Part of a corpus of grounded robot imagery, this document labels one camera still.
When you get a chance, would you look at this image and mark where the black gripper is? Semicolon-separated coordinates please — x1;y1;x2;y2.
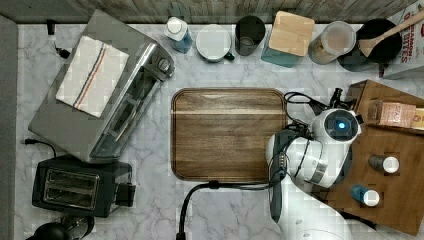
329;88;356;110

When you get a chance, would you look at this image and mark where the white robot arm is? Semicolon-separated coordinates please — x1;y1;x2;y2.
265;88;361;240

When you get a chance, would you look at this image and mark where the clear cereal jar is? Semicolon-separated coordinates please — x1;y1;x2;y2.
308;21;356;65

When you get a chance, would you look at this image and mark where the wooden spoon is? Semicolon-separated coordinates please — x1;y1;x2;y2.
359;10;424;57

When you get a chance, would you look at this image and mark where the wooden tea bag organizer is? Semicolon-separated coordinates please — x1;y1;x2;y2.
367;99;424;130

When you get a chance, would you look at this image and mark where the black utensil holder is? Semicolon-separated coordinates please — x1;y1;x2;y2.
337;18;403;73

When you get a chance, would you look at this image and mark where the white cereal box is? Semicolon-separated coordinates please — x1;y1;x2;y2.
381;20;424;80

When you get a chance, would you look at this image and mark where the teal canister wooden lid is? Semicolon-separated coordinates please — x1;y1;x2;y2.
261;11;315;68

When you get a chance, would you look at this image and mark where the grey shaker can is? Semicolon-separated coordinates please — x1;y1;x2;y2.
368;154;400;174

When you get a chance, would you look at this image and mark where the blue shaker can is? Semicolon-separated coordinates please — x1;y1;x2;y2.
350;184;380;207

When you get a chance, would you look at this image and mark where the dark green tumbler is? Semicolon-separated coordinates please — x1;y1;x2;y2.
235;16;266;56

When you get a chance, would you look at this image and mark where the wooden cutting board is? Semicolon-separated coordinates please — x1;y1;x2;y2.
171;88;286;182

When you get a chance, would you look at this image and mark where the green mug white lid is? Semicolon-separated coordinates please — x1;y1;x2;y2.
196;24;235;62

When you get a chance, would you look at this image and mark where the blue bottle white cap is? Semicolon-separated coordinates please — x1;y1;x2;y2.
164;17;192;54

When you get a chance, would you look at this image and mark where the silver toaster oven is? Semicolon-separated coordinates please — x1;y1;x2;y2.
29;10;175;164

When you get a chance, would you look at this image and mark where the folded white striped towel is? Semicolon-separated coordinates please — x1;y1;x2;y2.
56;36;129;118

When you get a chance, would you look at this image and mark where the black two-slot toaster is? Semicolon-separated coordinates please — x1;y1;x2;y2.
32;155;136;218

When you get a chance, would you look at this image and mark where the black kettle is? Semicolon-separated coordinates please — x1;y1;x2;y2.
26;215;95;240

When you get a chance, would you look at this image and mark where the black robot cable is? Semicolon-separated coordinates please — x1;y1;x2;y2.
175;91;321;240

